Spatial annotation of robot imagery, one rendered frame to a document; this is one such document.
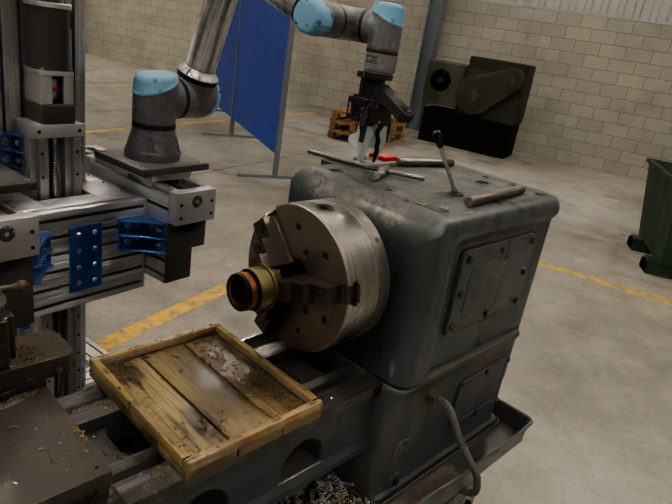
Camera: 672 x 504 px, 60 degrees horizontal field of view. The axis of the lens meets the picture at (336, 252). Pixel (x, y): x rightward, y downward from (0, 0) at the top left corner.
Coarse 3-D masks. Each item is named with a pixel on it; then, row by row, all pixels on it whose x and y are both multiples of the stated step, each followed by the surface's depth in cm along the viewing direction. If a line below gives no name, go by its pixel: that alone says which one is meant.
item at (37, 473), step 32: (0, 416) 86; (32, 416) 87; (64, 416) 88; (0, 448) 80; (32, 448) 81; (64, 448) 82; (0, 480) 75; (32, 480) 76; (64, 480) 77; (96, 480) 78
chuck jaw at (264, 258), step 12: (276, 216) 121; (264, 228) 119; (276, 228) 120; (264, 240) 117; (276, 240) 119; (264, 252) 117; (276, 252) 118; (288, 252) 120; (252, 264) 117; (276, 264) 117; (288, 264) 121
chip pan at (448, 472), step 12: (492, 432) 172; (504, 432) 173; (516, 432) 174; (480, 444) 166; (492, 444) 167; (480, 456) 161; (444, 468) 155; (456, 468) 155; (432, 480) 150; (444, 480) 150; (408, 492) 144; (420, 492) 145
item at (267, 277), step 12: (264, 264) 114; (240, 276) 110; (252, 276) 111; (264, 276) 111; (276, 276) 115; (228, 288) 113; (240, 288) 116; (252, 288) 109; (264, 288) 110; (276, 288) 112; (240, 300) 115; (252, 300) 109; (264, 300) 111; (276, 300) 113
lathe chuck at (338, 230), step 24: (264, 216) 125; (288, 216) 119; (312, 216) 114; (336, 216) 116; (288, 240) 121; (312, 240) 115; (336, 240) 111; (360, 240) 115; (312, 264) 116; (336, 264) 112; (360, 264) 113; (360, 288) 113; (288, 312) 124; (312, 312) 119; (336, 312) 114; (360, 312) 115; (288, 336) 125; (312, 336) 120; (336, 336) 115
